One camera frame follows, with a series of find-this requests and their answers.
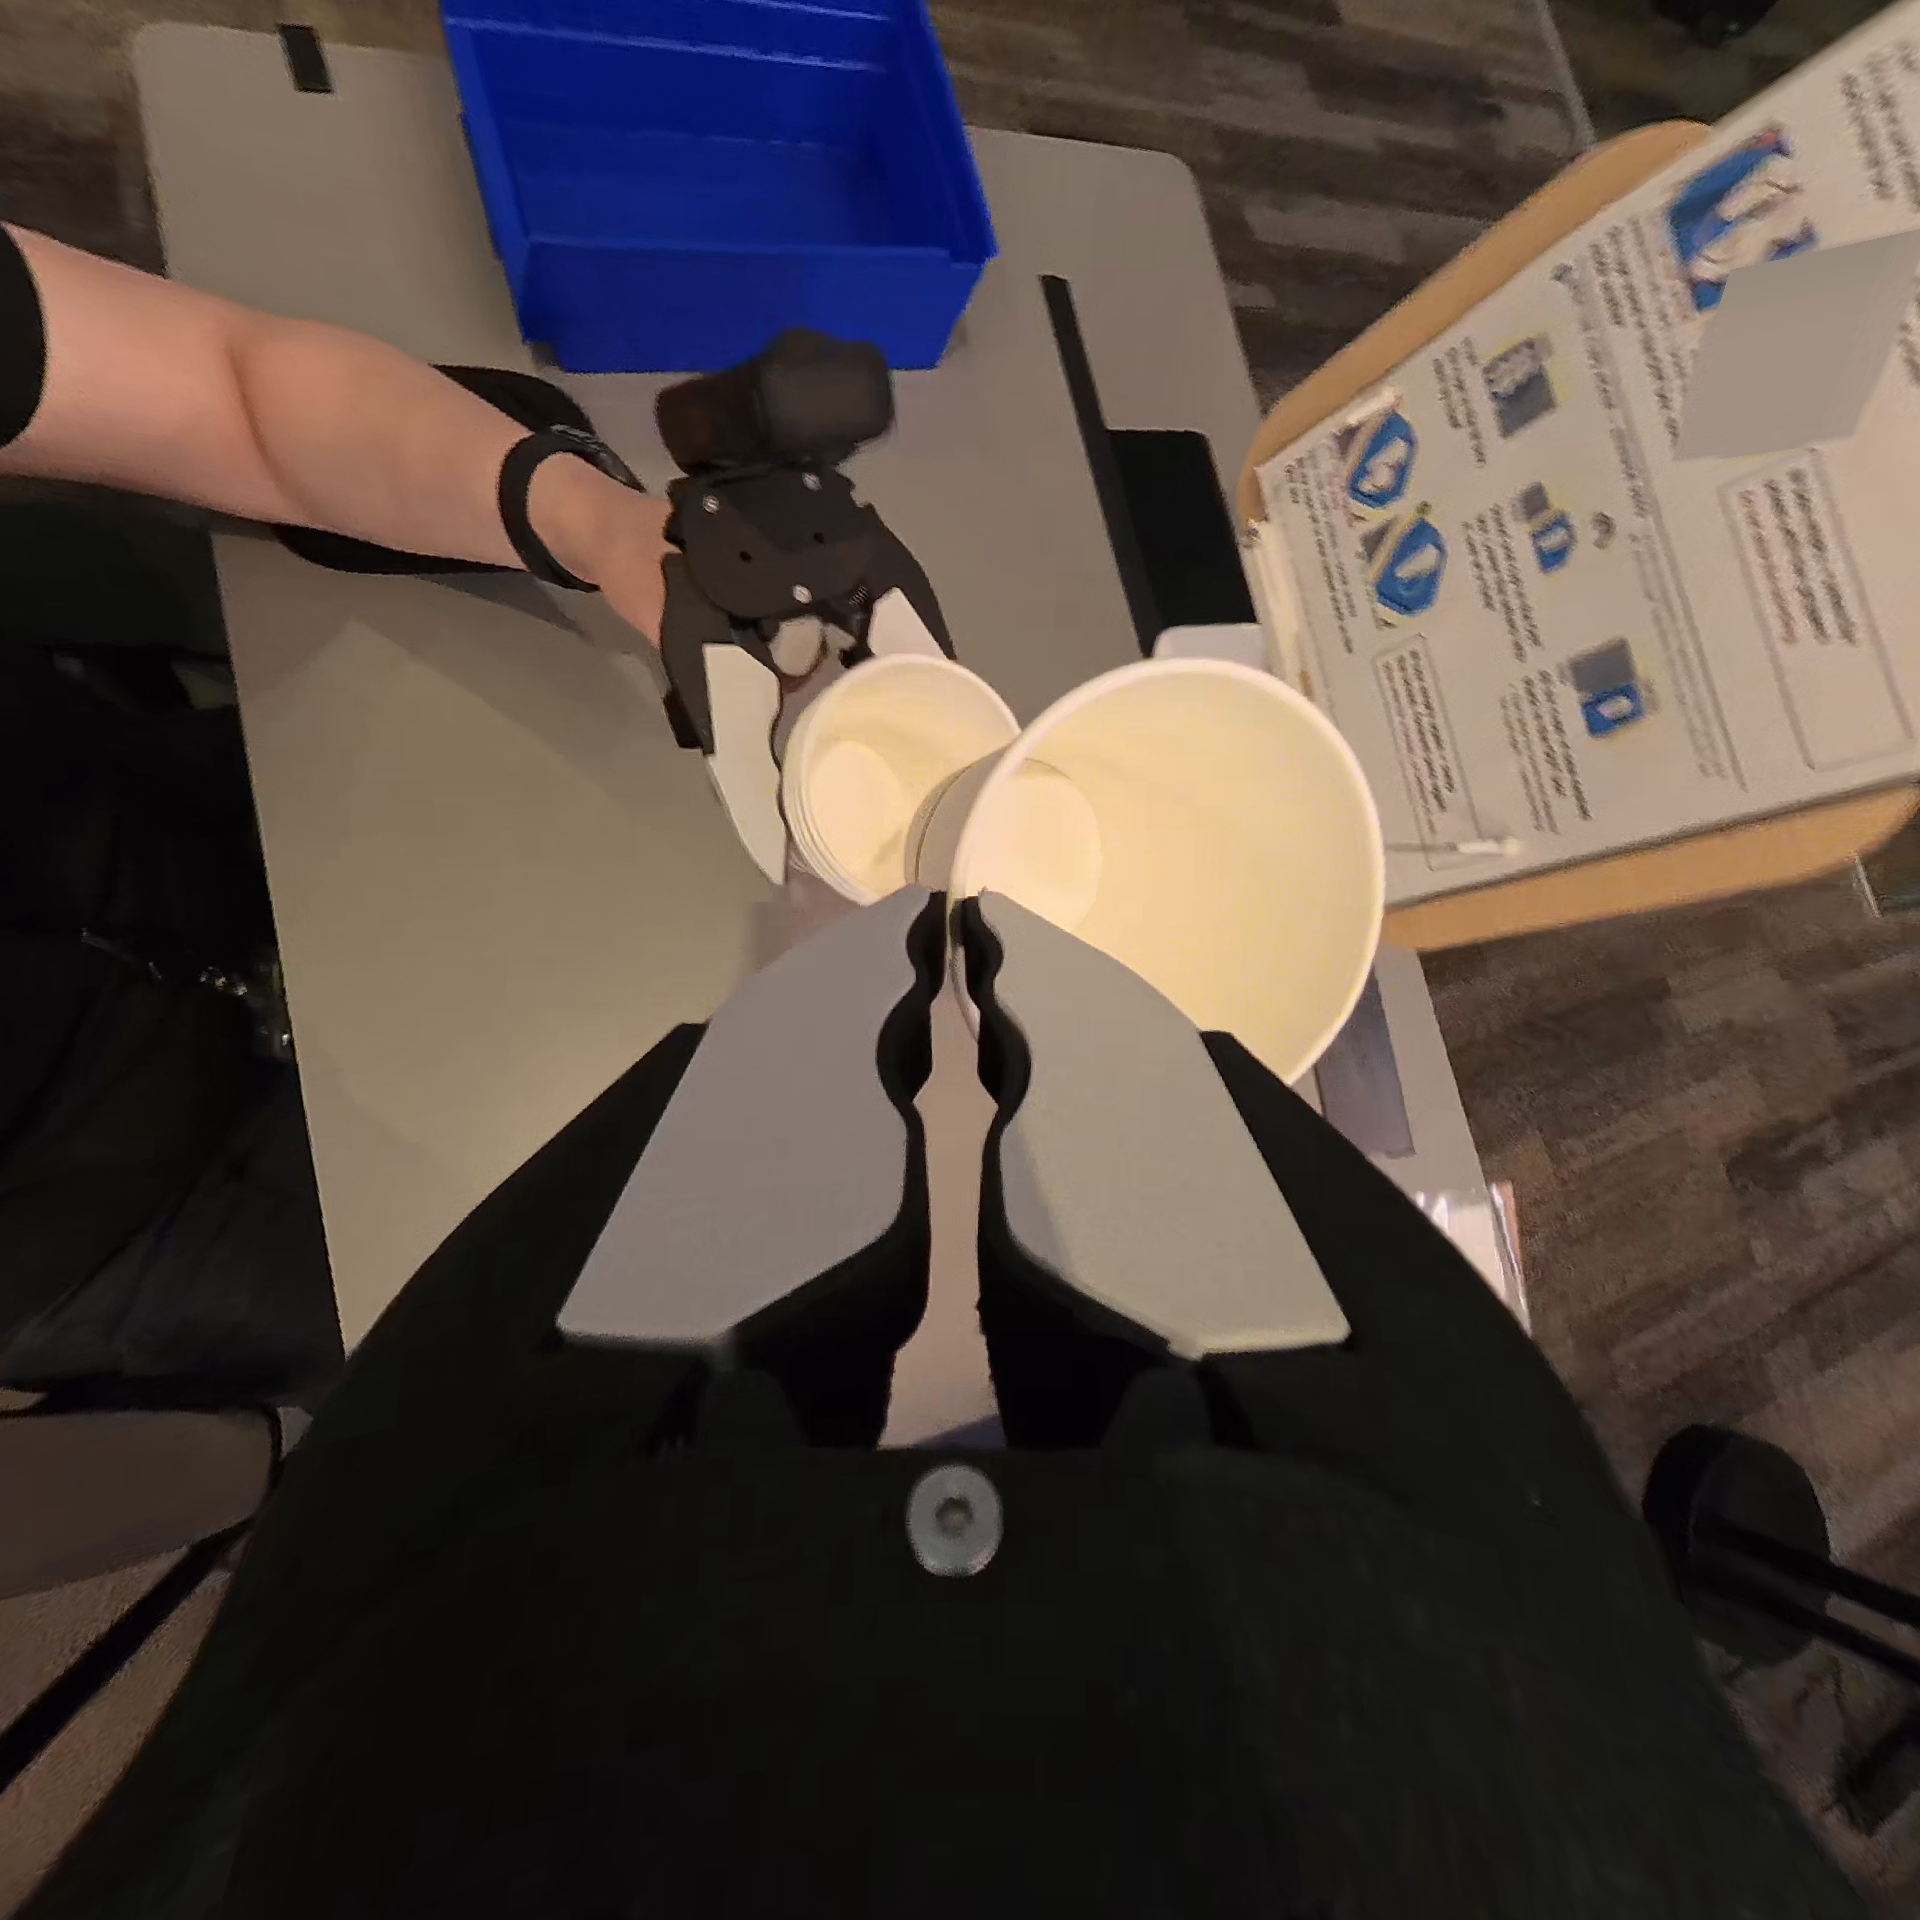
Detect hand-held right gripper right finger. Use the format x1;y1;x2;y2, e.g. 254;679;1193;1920
958;890;1355;1445

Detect blue plastic bin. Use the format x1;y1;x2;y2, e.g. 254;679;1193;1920
438;0;998;375

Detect black wristband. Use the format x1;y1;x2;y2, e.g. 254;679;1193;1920
499;428;649;591

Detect person's left hand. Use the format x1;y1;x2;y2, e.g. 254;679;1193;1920
574;482;675;650

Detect person's left forearm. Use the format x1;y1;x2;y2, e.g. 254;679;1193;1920
0;224;594;578

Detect printed instruction sheet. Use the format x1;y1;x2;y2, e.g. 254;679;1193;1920
1253;0;1920;909

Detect dark chair armrest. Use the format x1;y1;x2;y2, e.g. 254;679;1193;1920
0;1400;287;1600

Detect person's black clothed torso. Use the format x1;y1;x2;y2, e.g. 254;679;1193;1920
0;224;349;1389

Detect black floor stand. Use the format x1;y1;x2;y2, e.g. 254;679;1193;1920
1641;1422;1920;1840

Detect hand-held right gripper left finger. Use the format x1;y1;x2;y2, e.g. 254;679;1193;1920
555;882;954;1448

